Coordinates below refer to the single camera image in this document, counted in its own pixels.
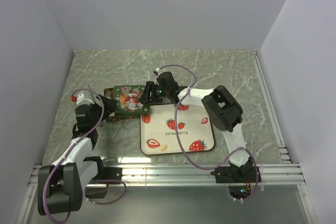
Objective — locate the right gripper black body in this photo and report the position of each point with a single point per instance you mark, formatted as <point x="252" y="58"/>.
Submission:
<point x="160" y="94"/>

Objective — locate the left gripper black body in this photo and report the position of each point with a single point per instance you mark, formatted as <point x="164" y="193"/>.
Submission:
<point x="96" y="112"/>

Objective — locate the gold tin lid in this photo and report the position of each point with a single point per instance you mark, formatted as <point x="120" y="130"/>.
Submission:
<point x="128" y="100"/>

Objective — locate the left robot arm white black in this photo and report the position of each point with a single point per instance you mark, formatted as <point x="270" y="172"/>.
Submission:
<point x="61" y="185"/>

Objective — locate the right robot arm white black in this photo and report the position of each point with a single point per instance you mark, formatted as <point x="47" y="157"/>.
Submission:
<point x="224" y="112"/>

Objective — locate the green gold chocolate tin box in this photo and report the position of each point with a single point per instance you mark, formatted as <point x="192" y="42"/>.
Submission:
<point x="108" y="93"/>

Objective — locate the white oval chocolate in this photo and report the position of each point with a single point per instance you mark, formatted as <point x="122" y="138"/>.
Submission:
<point x="163" y="147"/>

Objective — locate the white strawberry tray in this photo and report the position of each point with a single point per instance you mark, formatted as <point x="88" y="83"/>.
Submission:
<point x="192" y="130"/>

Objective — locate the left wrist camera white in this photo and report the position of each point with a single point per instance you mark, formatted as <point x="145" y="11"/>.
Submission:
<point x="82" y="97"/>

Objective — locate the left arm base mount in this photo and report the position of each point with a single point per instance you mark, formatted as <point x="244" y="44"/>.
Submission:
<point x="98" y="188"/>

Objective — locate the aluminium rail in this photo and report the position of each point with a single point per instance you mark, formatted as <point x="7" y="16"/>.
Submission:
<point x="187" y="175"/>

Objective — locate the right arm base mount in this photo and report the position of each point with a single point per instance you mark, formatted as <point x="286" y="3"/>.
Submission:
<point x="240" y="180"/>

